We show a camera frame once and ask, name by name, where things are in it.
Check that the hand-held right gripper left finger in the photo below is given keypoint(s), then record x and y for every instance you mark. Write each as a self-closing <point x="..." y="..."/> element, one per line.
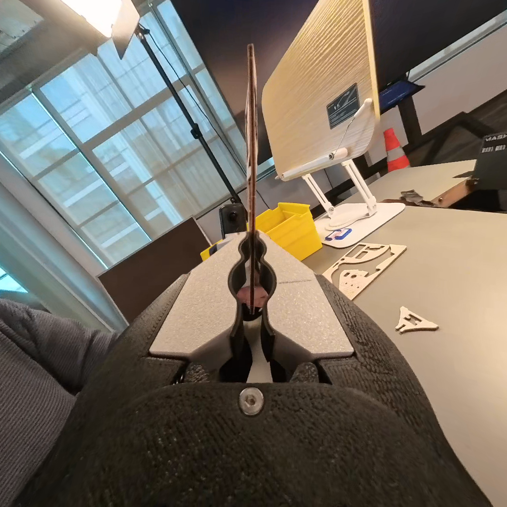
<point x="198" y="313"/>

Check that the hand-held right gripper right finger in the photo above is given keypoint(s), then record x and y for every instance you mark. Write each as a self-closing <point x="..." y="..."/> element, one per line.
<point x="309" y="313"/>

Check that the thin plywood parts sheet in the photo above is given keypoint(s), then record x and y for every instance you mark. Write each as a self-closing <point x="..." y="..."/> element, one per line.
<point x="252" y="158"/>

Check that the person's left forearm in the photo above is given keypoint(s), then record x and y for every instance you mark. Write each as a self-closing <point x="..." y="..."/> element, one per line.
<point x="39" y="396"/>

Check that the numbered plywood parts sheet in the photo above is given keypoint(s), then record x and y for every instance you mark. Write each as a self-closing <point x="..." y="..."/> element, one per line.
<point x="390" y="251"/>

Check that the person's left hand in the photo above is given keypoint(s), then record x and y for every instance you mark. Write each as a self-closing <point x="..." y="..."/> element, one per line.
<point x="243" y="296"/>

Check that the yellow plastic bin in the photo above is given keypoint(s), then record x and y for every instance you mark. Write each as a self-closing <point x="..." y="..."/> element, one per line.
<point x="293" y="233"/>

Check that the brown divider panel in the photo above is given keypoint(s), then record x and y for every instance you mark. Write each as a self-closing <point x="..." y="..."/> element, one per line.
<point x="150" y="273"/>

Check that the blue-edged card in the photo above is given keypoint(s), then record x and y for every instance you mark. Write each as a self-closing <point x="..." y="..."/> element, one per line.
<point x="344" y="230"/>

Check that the triangular wooden piece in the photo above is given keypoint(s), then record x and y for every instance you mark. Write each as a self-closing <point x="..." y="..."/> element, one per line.
<point x="427" y="326"/>

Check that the wooden book stand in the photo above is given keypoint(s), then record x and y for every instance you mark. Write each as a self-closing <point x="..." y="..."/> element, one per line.
<point x="317" y="99"/>

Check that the black tape scrap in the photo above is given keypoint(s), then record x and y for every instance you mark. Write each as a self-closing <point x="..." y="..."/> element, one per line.
<point x="412" y="197"/>

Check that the orange traffic cone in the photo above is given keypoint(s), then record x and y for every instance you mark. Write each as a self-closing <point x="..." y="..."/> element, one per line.
<point x="396" y="154"/>

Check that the small blue-lit monitor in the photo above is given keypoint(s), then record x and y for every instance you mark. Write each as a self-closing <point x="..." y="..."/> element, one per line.
<point x="400" y="95"/>

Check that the black equipment box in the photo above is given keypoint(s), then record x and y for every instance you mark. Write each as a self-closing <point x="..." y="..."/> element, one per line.
<point x="493" y="178"/>

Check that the studio light on stand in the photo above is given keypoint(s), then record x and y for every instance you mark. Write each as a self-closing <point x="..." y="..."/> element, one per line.
<point x="103" y="16"/>

